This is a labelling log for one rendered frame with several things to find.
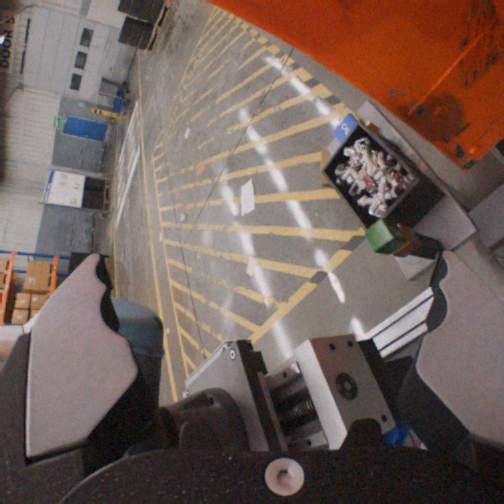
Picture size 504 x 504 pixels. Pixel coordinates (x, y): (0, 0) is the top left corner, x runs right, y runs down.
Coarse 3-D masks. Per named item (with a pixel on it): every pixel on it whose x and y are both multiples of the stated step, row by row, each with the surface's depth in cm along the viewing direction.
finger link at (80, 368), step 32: (96, 256) 10; (64, 288) 9; (96, 288) 9; (64, 320) 7; (96, 320) 8; (32, 352) 6; (64, 352) 7; (96, 352) 7; (128, 352) 7; (32, 384) 6; (64, 384) 6; (96, 384) 6; (128, 384) 6; (32, 416) 5; (64, 416) 5; (96, 416) 5; (128, 416) 6; (32, 448) 4; (64, 448) 5; (96, 448) 5; (128, 448) 6
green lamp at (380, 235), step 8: (376, 224) 42; (384, 224) 41; (392, 224) 41; (368, 232) 43; (376, 232) 42; (384, 232) 40; (392, 232) 40; (400, 232) 41; (368, 240) 43; (376, 240) 41; (384, 240) 40; (392, 240) 40; (400, 240) 40; (376, 248) 41; (384, 248) 41; (392, 248) 42
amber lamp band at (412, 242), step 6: (402, 228) 43; (408, 228) 45; (408, 234) 43; (414, 234) 45; (408, 240) 42; (414, 240) 43; (402, 246) 43; (408, 246) 43; (414, 246) 43; (396, 252) 44; (402, 252) 44; (408, 252) 45
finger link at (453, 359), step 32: (448, 256) 10; (448, 288) 8; (480, 288) 8; (448, 320) 7; (480, 320) 7; (416, 352) 7; (448, 352) 6; (480, 352) 6; (416, 384) 6; (448, 384) 5; (480, 384) 5; (416, 416) 6; (448, 416) 5; (480, 416) 5; (448, 448) 5
